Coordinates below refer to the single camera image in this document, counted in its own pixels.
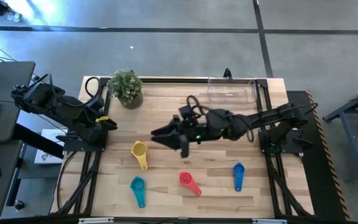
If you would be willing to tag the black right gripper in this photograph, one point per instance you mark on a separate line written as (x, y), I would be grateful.
(194, 132)

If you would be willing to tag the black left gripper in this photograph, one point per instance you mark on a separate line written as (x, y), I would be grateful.
(93, 127)

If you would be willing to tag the yellow measuring cup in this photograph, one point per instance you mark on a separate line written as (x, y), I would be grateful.
(139, 150)

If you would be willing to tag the red measuring cup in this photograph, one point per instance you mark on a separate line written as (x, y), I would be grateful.
(185, 179)

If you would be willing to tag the teal measuring cup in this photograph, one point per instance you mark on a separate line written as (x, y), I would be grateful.
(138, 185)

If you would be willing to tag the blue measuring cup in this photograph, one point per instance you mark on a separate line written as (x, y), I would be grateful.
(238, 170)

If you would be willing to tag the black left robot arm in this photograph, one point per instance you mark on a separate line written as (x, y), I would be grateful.
(70, 109)

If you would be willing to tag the clear plastic basket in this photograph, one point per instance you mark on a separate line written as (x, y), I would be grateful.
(232, 93)

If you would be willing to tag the yellow tape tag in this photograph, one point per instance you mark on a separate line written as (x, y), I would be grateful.
(102, 119)

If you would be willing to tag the potted plant in striped pot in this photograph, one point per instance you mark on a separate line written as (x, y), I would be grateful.
(124, 85)

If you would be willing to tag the white booklet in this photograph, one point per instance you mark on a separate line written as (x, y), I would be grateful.
(47, 157)

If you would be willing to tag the black desk leg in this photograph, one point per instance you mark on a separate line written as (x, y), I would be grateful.
(36, 140)

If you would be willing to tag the black caster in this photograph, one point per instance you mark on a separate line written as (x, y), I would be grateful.
(19, 205)

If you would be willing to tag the black mat with hazard stripe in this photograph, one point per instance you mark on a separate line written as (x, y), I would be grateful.
(319, 174)

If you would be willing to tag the blue-grey metal cart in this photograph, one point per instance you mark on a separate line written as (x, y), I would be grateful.
(351, 146)

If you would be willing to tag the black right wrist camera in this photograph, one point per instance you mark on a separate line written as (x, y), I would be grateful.
(186, 112)

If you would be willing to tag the black aluminium table frame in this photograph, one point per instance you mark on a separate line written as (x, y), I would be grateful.
(166, 80)

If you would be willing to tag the white metal bracket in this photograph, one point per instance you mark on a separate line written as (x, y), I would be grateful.
(95, 220)
(269, 221)

